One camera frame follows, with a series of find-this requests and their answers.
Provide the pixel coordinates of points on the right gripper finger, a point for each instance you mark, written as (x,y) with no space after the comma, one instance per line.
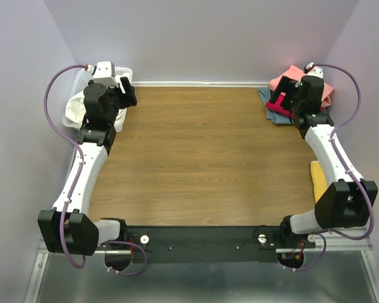
(286,103)
(288,85)

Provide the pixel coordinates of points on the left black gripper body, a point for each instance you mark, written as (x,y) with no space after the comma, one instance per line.
(115,100)

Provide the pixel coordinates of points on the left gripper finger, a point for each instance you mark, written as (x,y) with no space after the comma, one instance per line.
(125,85)
(129,100)

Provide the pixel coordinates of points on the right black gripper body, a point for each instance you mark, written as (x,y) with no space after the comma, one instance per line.
(297,106)

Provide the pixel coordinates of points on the white floral t shirt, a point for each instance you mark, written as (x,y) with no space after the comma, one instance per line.
(75,111)

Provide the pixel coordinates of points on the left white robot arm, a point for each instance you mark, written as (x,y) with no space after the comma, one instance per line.
(66,228)

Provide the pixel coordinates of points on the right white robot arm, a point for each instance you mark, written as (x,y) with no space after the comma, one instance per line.
(346,206)

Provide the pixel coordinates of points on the folded red t shirt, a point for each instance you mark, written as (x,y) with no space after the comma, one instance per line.
(275,106)

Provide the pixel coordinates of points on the folded blue t shirt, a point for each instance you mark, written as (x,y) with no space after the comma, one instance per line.
(276,118)

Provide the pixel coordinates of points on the folded pink t shirt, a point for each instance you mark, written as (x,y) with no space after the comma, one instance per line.
(295,73)

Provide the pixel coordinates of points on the white plastic basket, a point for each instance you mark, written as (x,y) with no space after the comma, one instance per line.
(82,79)

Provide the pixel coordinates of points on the yellow folded towel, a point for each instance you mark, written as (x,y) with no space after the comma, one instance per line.
(318,180)

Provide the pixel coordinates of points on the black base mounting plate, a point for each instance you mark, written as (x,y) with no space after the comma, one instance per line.
(214,244)

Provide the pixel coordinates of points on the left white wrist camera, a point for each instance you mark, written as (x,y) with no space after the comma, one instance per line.
(104,74)

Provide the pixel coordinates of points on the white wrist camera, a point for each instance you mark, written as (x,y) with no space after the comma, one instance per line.
(312,70)
(104,74)

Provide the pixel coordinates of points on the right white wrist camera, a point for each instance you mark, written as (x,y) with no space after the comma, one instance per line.
(312,70)

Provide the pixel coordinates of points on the aluminium rail frame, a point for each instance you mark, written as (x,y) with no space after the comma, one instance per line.
(339,270)

